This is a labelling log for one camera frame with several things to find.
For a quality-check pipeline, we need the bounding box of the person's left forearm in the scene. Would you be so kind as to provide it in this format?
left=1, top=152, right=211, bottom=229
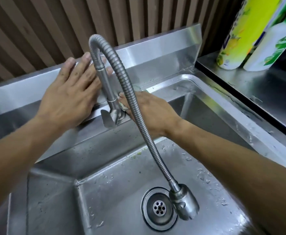
left=0, top=114, right=63, bottom=219

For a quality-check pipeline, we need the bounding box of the person's right hand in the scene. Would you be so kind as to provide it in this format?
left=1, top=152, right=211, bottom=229
left=119, top=90, right=183, bottom=139

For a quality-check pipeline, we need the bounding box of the person's left hand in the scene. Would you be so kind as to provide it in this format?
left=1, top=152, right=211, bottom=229
left=35, top=52, right=114, bottom=132

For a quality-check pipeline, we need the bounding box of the green white sponge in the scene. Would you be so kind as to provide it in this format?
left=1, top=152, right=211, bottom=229
left=119, top=85, right=150, bottom=114

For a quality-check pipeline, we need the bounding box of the round steel drain strainer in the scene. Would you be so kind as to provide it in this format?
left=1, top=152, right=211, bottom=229
left=141, top=187, right=178, bottom=232

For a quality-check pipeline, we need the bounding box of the stainless steel sink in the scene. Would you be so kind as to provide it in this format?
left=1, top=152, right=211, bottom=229
left=0, top=23, right=286, bottom=235

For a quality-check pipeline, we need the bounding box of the yellow dish soap bottle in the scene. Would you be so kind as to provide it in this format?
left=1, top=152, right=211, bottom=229
left=216, top=0, right=284, bottom=71

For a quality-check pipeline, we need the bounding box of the white green cleaner bottle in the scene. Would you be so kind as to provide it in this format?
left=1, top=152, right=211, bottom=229
left=243, top=7, right=286, bottom=72

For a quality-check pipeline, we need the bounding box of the person's right forearm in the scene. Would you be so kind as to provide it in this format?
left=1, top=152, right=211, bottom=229
left=167, top=118, right=286, bottom=235

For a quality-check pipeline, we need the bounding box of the flexible steel faucet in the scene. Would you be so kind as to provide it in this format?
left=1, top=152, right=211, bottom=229
left=88, top=34, right=200, bottom=221

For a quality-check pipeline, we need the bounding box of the steel faucet lever handle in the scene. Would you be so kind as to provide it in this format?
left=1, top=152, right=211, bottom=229
left=100, top=109, right=120, bottom=129

